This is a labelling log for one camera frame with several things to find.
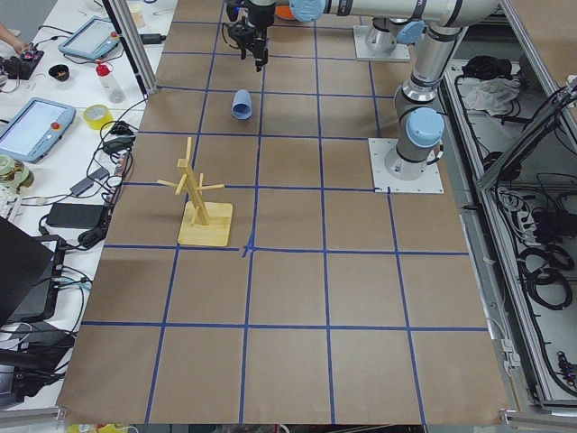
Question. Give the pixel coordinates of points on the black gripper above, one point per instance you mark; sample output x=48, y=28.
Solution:
x=259, y=18

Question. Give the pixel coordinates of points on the light blue plastic cup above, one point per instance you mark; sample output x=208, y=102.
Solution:
x=242, y=105

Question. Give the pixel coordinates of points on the orange cylindrical container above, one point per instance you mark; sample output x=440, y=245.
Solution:
x=284, y=12

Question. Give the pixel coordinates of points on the red capped squeeze bottle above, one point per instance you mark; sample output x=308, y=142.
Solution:
x=104, y=71

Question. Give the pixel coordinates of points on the teach pendant tablet far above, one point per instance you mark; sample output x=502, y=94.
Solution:
x=92, y=41

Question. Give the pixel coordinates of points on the teach pendant tablet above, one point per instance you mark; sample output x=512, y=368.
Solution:
x=36, y=128
x=92, y=41

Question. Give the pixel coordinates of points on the yellow tape roll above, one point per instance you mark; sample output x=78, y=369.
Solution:
x=97, y=116

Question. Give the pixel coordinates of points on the wooden mug tree stand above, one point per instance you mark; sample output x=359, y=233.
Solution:
x=203, y=223

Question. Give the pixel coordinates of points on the black bowl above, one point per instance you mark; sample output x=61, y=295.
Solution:
x=60, y=72

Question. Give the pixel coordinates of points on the teach pendant tablet near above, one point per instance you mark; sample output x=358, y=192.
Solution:
x=36, y=128

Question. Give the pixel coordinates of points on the white cloth rag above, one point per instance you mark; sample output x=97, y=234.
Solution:
x=493, y=96

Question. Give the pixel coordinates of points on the black power adapter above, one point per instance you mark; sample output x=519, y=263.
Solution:
x=74, y=215

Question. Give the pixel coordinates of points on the black laptop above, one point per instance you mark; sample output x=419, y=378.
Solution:
x=30, y=267

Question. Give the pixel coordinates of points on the aluminium frame post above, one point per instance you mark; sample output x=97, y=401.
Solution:
x=119, y=14

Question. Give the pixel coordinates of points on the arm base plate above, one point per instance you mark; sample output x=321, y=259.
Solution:
x=392, y=174
x=363, y=53

